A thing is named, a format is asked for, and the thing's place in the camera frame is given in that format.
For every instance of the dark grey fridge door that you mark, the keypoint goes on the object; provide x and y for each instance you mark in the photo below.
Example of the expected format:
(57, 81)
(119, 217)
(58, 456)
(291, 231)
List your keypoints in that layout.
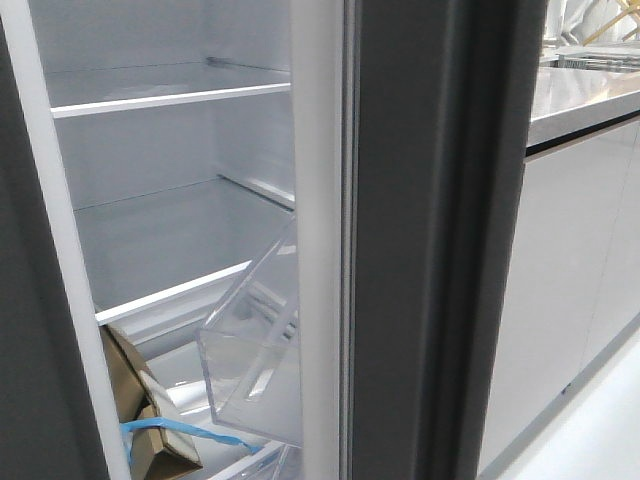
(410, 127)
(48, 429)

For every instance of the clear plastic door bin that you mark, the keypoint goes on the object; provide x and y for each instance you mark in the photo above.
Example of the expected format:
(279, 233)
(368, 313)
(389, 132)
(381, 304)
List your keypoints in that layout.
(250, 347)

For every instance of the lower white glass fridge shelf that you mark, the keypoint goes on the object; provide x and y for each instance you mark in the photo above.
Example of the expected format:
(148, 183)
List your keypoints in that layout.
(142, 250)

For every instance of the white glass fridge shelf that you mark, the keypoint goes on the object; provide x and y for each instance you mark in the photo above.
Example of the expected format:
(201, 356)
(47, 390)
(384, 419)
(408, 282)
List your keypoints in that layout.
(93, 92)
(142, 250)

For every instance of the white fridge interior cabinet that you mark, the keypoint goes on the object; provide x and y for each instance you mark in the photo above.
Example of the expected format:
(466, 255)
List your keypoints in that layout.
(96, 159)

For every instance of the upper white glass fridge shelf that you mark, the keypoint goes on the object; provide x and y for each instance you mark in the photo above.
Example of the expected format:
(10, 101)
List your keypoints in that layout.
(93, 92)

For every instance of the grey kitchen counter cabinet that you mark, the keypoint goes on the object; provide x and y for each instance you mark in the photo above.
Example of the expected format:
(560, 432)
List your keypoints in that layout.
(573, 281)

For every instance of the brown cardboard box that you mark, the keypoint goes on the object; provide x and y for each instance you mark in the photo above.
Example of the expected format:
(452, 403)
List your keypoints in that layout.
(154, 452)

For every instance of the steel sink dish rack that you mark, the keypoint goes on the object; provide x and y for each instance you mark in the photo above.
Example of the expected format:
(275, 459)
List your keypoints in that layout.
(611, 57)

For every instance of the wooden folding stand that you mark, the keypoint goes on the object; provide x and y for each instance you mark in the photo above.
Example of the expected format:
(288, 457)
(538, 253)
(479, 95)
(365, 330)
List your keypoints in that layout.
(627, 8)

